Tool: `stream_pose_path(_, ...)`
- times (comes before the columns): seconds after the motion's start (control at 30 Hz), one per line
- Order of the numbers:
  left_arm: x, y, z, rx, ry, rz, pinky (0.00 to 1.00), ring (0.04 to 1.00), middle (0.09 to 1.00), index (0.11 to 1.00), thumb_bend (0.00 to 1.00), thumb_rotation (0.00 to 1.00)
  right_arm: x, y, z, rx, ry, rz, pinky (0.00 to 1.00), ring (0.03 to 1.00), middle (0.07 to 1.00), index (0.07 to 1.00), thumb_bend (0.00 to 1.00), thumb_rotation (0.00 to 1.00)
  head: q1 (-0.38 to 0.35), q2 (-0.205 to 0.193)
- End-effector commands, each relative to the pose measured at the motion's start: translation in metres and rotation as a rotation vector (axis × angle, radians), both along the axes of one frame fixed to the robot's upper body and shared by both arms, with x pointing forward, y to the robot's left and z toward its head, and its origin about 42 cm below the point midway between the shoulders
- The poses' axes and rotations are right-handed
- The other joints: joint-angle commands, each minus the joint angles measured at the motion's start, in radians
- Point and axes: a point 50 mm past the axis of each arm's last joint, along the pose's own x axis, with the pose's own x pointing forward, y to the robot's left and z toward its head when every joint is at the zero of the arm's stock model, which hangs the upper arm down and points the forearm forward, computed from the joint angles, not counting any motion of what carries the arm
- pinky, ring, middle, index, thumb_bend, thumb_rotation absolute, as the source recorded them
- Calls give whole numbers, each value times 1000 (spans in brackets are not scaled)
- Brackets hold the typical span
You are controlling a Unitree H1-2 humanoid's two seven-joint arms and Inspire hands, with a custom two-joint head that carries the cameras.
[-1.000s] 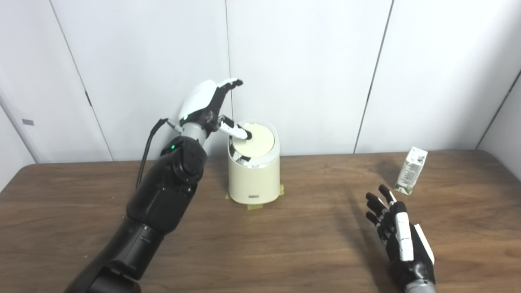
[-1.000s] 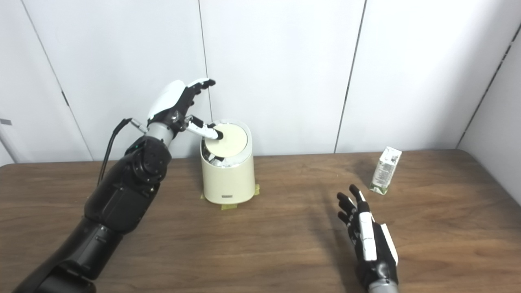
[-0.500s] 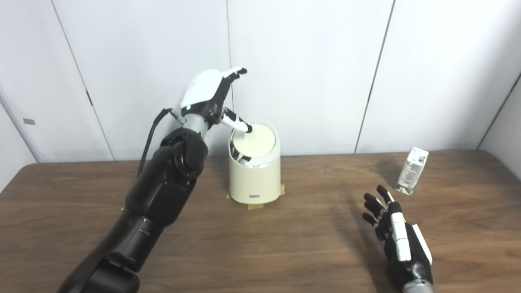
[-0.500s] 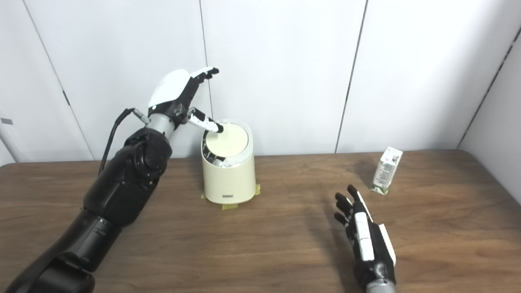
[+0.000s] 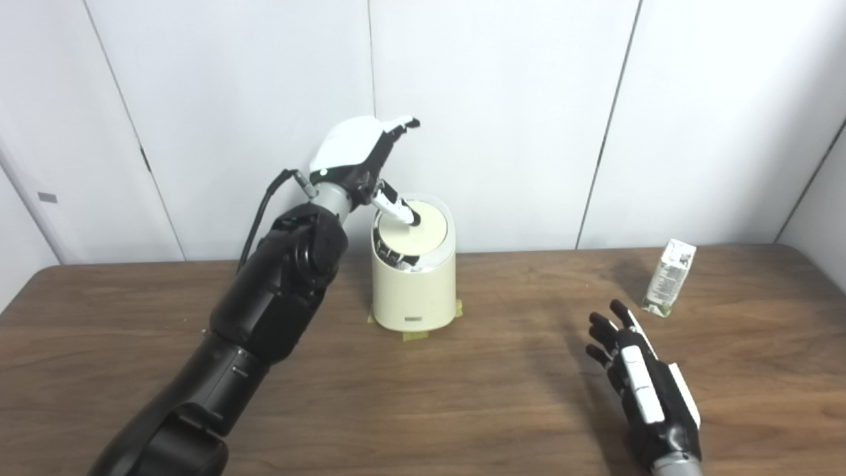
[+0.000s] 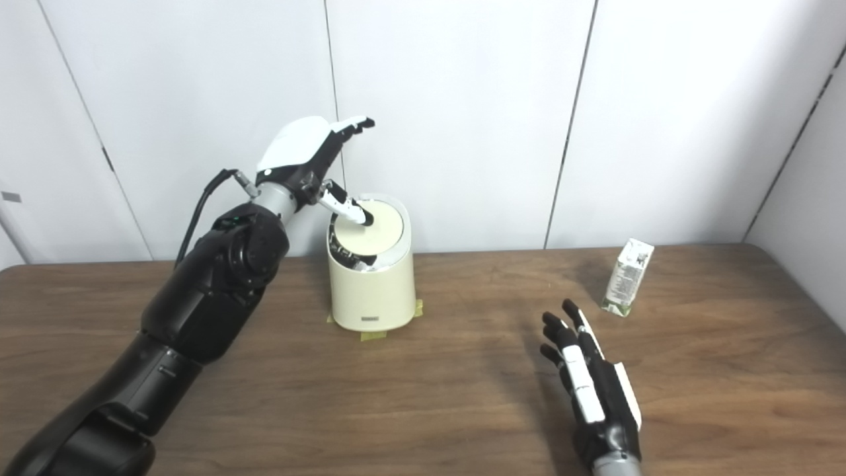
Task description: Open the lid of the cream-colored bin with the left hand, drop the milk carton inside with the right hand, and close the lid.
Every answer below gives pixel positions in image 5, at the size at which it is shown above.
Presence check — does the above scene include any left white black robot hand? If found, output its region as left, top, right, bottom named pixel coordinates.
left=309, top=116, right=422, bottom=229

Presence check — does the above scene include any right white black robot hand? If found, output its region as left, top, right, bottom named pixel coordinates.
left=586, top=299, right=703, bottom=467

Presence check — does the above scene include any round cream bin lid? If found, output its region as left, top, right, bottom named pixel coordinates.
left=375, top=202, right=448, bottom=258

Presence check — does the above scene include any white green milk carton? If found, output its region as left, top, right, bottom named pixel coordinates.
left=641, top=239, right=697, bottom=318

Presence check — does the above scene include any cream-colored bin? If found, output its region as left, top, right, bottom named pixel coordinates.
left=371, top=193, right=457, bottom=331

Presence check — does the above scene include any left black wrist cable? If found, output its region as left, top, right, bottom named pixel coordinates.
left=237, top=169, right=319, bottom=275

